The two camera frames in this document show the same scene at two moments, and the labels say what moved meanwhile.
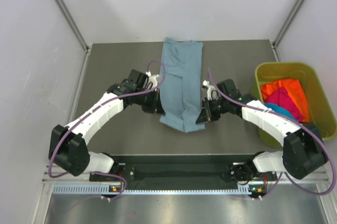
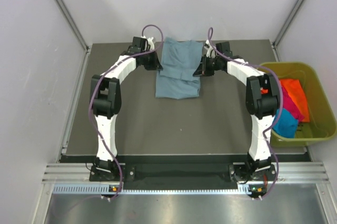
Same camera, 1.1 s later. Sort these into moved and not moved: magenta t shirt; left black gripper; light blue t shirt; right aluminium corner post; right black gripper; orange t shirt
Moved: light blue t shirt; left black gripper; right black gripper
Not moved: orange t shirt; right aluminium corner post; magenta t shirt
